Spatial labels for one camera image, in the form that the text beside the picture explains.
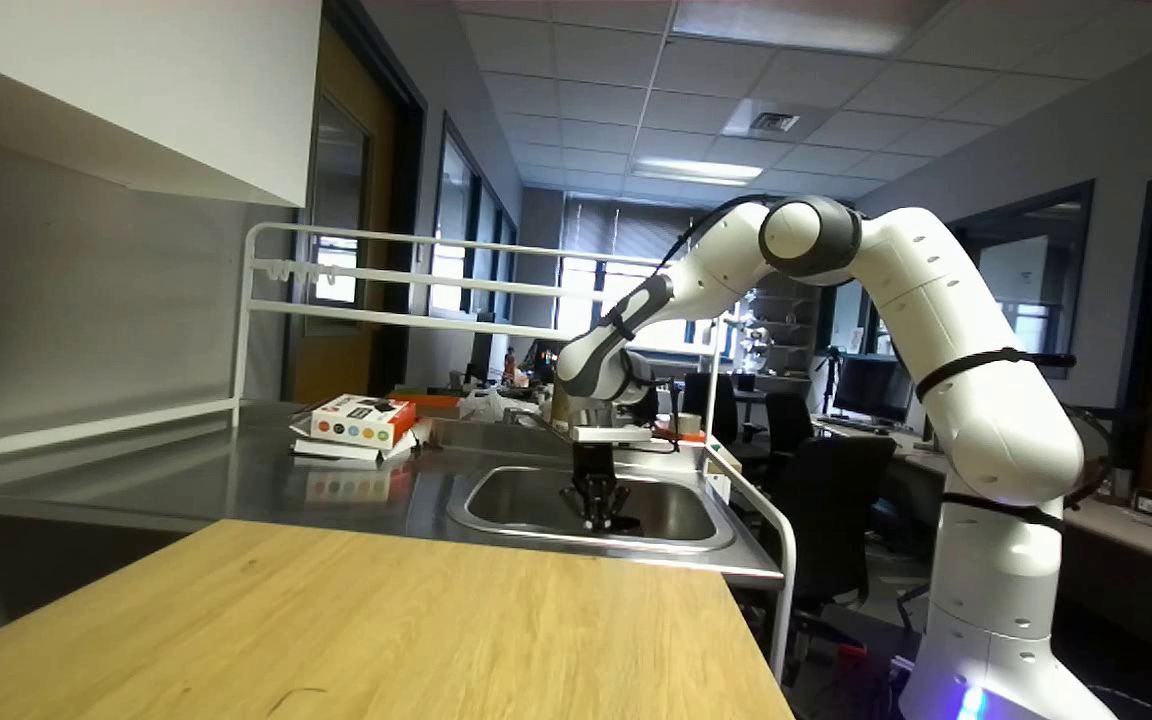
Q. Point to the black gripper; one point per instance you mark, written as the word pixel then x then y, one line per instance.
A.
pixel 594 467

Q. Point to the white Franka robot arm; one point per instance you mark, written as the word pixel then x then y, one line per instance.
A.
pixel 988 413

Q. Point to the steel sink basin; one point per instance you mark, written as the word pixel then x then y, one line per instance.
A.
pixel 520 504

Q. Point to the stainless steel sink counter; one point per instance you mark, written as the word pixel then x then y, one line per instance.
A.
pixel 241 482

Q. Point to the clear plastic bag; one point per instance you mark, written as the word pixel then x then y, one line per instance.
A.
pixel 480 406

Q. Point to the orange flat item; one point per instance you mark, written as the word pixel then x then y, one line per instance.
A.
pixel 431 402

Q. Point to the black office chair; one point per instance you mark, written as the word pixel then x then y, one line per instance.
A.
pixel 830 504

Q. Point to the white colourful printed box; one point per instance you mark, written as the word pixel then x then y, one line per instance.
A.
pixel 360 423

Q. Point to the flat white book stack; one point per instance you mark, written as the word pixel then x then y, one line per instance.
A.
pixel 348 448

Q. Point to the dark computer monitor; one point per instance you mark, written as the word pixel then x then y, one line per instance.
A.
pixel 869 390

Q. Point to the rectangular ceiling light panel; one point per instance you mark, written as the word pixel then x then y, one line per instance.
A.
pixel 696 170

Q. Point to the brown wooden door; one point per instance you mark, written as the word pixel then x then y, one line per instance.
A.
pixel 348 200

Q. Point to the large ceiling light panel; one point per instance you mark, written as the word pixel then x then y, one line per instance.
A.
pixel 801 27

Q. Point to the office desk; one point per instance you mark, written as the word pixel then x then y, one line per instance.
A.
pixel 1136 527

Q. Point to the white wall cabinet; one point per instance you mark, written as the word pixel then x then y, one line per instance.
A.
pixel 139 80

